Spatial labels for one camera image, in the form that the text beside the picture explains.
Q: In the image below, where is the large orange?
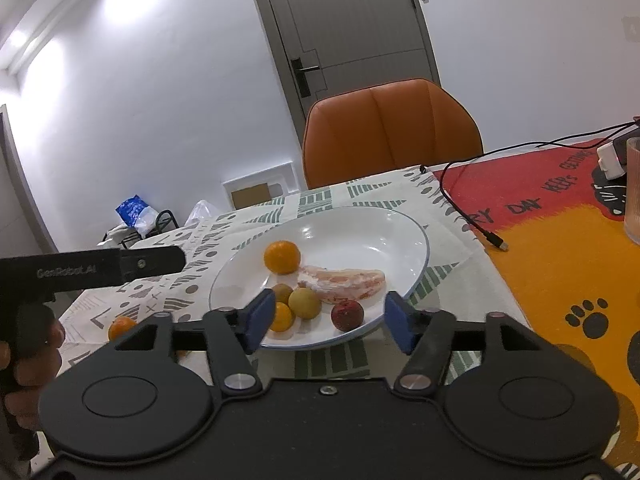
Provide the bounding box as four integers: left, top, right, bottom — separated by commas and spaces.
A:
108, 316, 138, 341
263, 240, 302, 275

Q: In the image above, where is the red orange paw-print mat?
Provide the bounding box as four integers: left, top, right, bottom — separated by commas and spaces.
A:
432, 132, 640, 476

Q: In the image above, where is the person's left hand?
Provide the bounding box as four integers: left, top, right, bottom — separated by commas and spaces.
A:
0, 305, 66, 431

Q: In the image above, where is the small orange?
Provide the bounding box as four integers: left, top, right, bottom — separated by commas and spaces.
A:
270, 302, 294, 333

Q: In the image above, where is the brown cardboard sheet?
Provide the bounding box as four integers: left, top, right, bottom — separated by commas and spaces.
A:
231, 184, 273, 209

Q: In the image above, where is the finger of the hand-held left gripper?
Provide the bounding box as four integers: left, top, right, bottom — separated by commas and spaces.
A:
120, 245, 186, 281

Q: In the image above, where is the black cable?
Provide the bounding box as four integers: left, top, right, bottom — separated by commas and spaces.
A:
440, 115, 640, 252

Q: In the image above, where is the white charger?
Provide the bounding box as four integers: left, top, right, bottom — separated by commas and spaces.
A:
596, 137, 640, 180

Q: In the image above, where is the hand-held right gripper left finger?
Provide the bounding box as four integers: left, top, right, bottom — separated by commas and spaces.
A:
90, 288, 277, 398

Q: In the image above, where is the peeled pomelo piece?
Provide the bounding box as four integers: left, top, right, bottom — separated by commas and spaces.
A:
297, 265, 387, 306

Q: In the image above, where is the white plate with blue rim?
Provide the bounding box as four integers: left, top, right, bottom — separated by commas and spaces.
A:
209, 205, 431, 351

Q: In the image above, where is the blue plastic bag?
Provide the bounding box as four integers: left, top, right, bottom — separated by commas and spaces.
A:
116, 195, 160, 238

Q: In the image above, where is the red fruit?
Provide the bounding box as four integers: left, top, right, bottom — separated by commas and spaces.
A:
330, 299, 364, 332

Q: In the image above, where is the black metal rack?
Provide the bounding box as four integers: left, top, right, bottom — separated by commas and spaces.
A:
102, 210, 180, 251

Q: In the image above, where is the yellow round fruit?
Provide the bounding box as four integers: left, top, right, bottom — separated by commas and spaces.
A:
288, 287, 322, 320

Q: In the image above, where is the orange leather chair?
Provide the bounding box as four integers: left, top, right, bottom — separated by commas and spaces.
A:
301, 78, 485, 191

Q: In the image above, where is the black door handle lock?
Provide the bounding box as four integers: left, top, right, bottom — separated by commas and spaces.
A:
291, 57, 321, 98

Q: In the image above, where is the clear ribbed cup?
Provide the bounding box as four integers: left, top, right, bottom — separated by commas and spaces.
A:
622, 137, 640, 246

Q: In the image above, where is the clear plastic bag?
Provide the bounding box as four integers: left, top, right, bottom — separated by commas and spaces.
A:
185, 200, 221, 233

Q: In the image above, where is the patterned white tablecloth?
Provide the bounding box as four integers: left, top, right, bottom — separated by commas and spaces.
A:
52, 164, 523, 380

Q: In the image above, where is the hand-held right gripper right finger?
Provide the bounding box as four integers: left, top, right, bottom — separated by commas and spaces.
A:
384, 291, 566, 397

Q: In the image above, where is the grey door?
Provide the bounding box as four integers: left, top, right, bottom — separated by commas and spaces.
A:
242, 0, 442, 193

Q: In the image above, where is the white wall niche panel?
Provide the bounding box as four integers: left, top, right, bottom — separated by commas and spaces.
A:
221, 161, 299, 209

